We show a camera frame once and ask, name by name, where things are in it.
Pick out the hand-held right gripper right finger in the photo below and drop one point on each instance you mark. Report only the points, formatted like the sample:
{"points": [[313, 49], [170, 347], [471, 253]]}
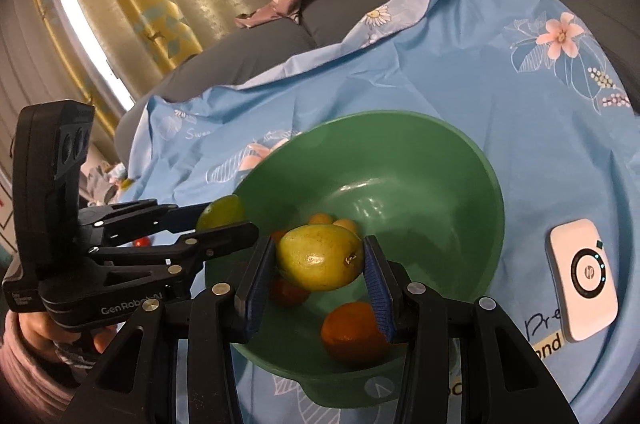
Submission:
{"points": [[380, 289]]}

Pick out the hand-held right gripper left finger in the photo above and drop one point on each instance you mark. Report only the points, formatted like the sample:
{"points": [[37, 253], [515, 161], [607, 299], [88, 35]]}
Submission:
{"points": [[257, 289]]}

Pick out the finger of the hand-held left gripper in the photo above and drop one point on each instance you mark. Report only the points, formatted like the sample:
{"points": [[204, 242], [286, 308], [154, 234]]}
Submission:
{"points": [[190, 214], [230, 236]]}

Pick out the small green plum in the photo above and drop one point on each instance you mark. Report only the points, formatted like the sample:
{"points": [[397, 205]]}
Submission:
{"points": [[220, 211]]}

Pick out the large green plum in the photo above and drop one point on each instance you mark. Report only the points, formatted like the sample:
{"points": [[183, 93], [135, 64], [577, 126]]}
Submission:
{"points": [[320, 264]]}

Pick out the green plastic bowl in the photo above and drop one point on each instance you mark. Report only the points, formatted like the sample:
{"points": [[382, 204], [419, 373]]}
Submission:
{"points": [[400, 184]]}

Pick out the person's left forearm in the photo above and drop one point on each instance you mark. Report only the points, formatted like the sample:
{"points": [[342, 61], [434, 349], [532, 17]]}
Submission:
{"points": [[30, 384]]}

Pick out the person's left hand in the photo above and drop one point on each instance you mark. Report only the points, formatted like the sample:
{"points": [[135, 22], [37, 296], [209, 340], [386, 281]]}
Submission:
{"points": [[32, 331]]}

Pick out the orange tangerine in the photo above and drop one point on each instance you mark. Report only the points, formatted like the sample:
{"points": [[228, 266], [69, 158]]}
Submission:
{"points": [[352, 331]]}

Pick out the pile of pale clothes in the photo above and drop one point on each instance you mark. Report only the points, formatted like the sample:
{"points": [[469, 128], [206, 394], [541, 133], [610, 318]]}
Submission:
{"points": [[107, 184]]}

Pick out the grey sofa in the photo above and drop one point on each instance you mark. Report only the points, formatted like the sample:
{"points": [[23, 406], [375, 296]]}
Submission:
{"points": [[240, 59]]}

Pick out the grey knit wrist band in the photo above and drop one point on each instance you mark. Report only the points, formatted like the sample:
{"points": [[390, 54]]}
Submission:
{"points": [[67, 354]]}

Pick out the white pocket device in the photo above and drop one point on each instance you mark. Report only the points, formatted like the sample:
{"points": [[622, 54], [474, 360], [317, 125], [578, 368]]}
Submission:
{"points": [[582, 279]]}

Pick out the blue floral bed sheet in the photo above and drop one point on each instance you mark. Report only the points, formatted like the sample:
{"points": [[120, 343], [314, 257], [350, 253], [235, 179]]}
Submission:
{"points": [[500, 104]]}

